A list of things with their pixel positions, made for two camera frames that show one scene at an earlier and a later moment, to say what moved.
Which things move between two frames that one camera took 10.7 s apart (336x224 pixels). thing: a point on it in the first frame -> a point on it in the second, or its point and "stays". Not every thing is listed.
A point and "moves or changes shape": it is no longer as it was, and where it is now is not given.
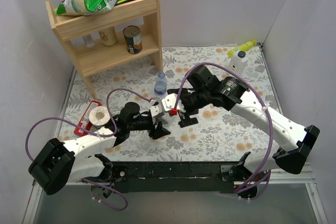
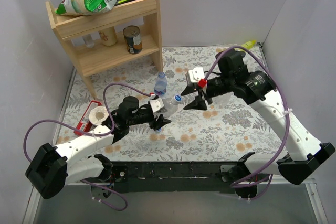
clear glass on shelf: [88, 41] stays
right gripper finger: [186, 120] -> [199, 104]
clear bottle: [172, 120] moves or changes shape
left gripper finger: [159, 131] -> [160, 122]
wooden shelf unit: [127, 33] stays
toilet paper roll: [99, 116] stays
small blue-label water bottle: [160, 84] stays
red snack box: [85, 123] stays
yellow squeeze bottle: [245, 46] stays
